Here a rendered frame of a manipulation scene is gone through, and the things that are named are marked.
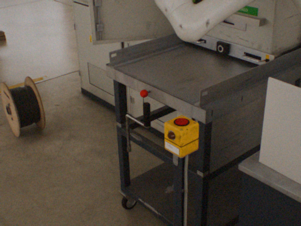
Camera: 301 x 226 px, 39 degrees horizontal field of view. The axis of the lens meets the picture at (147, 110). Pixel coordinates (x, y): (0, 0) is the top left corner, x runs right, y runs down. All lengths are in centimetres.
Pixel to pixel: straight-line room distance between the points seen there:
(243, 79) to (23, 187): 152
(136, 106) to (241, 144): 137
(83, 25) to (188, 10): 202
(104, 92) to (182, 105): 182
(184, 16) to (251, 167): 53
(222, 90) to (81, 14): 195
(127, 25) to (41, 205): 110
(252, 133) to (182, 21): 68
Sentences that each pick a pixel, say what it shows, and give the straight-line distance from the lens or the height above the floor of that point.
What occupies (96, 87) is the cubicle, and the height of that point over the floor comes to 14.
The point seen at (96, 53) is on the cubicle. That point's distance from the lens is 330.
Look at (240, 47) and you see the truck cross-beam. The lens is 194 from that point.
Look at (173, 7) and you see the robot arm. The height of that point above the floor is 121.
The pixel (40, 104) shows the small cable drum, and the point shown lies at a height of 26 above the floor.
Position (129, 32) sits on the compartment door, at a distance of 229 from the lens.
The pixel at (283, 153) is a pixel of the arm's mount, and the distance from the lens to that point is 136.
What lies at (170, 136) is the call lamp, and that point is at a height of 87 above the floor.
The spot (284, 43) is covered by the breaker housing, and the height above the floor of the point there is 95.
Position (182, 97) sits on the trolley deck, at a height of 85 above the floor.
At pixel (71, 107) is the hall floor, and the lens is 348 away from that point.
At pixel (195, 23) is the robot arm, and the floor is 116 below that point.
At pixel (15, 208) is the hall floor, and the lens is 252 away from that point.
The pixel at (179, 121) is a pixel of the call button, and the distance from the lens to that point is 132.
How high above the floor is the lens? 155
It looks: 27 degrees down
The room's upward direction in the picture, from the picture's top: 2 degrees counter-clockwise
